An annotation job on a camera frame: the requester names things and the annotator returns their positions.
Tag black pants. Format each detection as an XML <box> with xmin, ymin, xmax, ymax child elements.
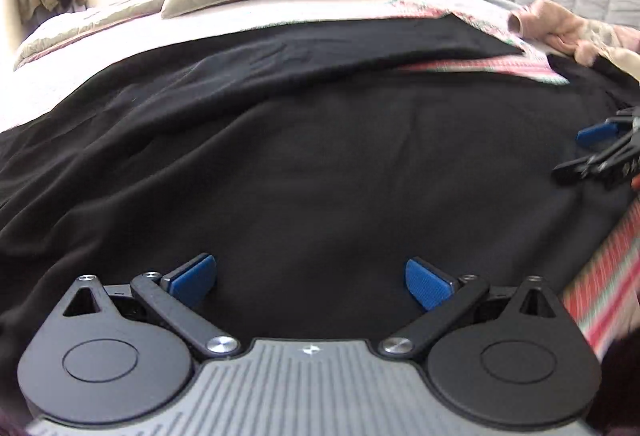
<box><xmin>0</xmin><ymin>11</ymin><xmax>640</xmax><ymax>352</ymax></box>

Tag printed patterned blanket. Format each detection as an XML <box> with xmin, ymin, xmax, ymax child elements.
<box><xmin>0</xmin><ymin>0</ymin><xmax>640</xmax><ymax>367</ymax></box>

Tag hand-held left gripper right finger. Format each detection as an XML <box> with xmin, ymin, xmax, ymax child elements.
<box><xmin>378</xmin><ymin>257</ymin><xmax>557</xmax><ymax>359</ymax></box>

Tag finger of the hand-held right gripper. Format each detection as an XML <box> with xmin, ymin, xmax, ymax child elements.
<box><xmin>552</xmin><ymin>132</ymin><xmax>640</xmax><ymax>190</ymax></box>
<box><xmin>576</xmin><ymin>115</ymin><xmax>640</xmax><ymax>149</ymax></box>

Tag beige duvet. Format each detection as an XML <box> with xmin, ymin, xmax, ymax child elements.
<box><xmin>14</xmin><ymin>0</ymin><xmax>167</xmax><ymax>71</ymax></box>

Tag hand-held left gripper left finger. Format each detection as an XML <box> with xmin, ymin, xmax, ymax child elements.
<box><xmin>62</xmin><ymin>253</ymin><xmax>241</xmax><ymax>359</ymax></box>

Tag pink fuzzy garment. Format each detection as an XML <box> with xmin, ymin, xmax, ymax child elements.
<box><xmin>507</xmin><ymin>0</ymin><xmax>640</xmax><ymax>68</ymax></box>

